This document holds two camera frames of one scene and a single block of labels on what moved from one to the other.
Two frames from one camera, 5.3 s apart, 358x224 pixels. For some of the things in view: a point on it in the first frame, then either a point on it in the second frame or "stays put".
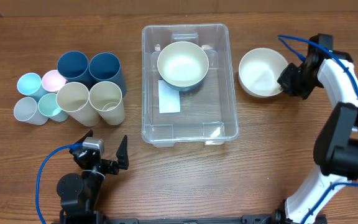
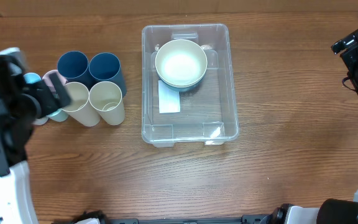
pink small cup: [52, 81] stays put
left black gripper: [122, 154] -> [42, 89]
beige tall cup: [73, 99] stays put
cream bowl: [259, 71] -> [181, 62]
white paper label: [169, 99] stays put
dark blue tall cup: [74, 66] stays put
